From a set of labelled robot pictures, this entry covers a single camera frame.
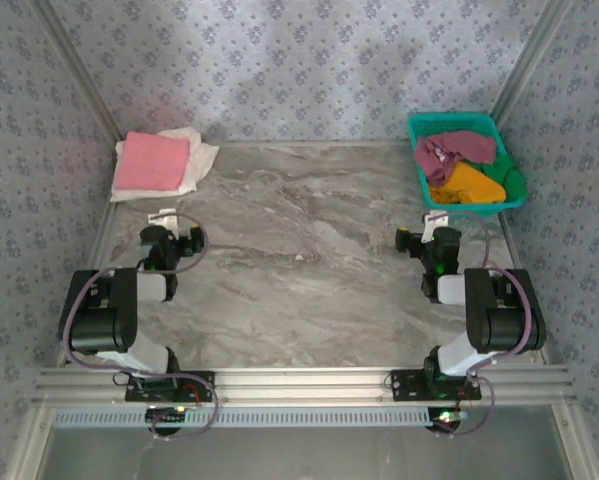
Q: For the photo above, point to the maroon printed t-shirt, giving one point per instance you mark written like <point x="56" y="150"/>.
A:
<point x="471" y="145"/>

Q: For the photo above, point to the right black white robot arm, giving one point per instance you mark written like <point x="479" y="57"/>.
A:
<point x="504" y="320"/>

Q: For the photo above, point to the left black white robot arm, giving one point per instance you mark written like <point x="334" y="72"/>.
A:
<point x="99" y="320"/>

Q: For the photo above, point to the orange t-shirt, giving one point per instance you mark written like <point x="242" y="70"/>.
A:
<point x="471" y="186"/>

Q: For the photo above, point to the cream folded t-shirt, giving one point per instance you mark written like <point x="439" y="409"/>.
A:
<point x="201" y="155"/>

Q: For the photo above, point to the pink folded t-shirt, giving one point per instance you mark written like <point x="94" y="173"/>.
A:
<point x="151" y="160"/>

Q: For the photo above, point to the green t-shirt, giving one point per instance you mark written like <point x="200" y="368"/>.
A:
<point x="511" y="180"/>

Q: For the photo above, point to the teal plastic basket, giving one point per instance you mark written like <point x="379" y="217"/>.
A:
<point x="449" y="122"/>

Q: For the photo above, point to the right controller board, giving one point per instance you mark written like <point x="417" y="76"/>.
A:
<point x="446" y="416"/>

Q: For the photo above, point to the controller board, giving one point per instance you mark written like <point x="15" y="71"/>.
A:
<point x="166" y="415"/>
<point x="446" y="416"/>

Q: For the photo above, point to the left controller board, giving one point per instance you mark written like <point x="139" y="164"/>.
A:
<point x="166" y="415"/>

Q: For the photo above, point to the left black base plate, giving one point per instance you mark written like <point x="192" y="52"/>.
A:
<point x="206" y="378"/>

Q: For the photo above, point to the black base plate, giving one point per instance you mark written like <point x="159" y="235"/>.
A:
<point x="404" y="393"/>
<point x="206" y="378"/>

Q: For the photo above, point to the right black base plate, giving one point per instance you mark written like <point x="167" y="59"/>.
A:
<point x="404" y="393"/>

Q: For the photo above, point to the aluminium mounting rail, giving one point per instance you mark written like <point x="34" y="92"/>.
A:
<point x="304" y="385"/>

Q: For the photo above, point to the left aluminium frame post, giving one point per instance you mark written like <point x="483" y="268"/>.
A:
<point x="76" y="65"/>

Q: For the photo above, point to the aluminium frame post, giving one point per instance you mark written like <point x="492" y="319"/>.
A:
<point x="534" y="60"/>
<point x="76" y="65"/>

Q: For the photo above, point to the right aluminium frame post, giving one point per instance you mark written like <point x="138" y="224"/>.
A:
<point x="534" y="60"/>

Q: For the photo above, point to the aluminium frame leg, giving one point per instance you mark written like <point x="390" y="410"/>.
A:
<point x="574" y="445"/>
<point x="29" y="445"/>

